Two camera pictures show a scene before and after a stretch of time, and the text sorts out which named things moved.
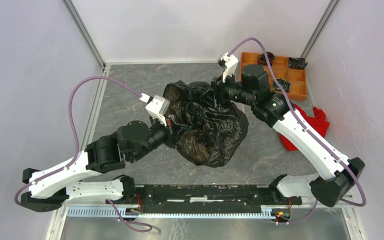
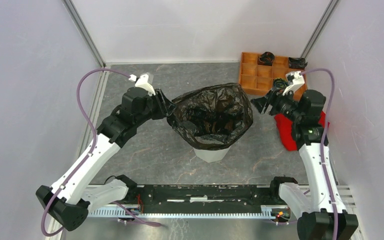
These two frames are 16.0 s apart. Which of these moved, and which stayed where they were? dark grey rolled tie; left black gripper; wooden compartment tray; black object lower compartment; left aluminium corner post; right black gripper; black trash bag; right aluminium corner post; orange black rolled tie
Moved: black trash bag; left black gripper; right black gripper
Stayed: left aluminium corner post; right aluminium corner post; wooden compartment tray; dark grey rolled tie; black object lower compartment; orange black rolled tie
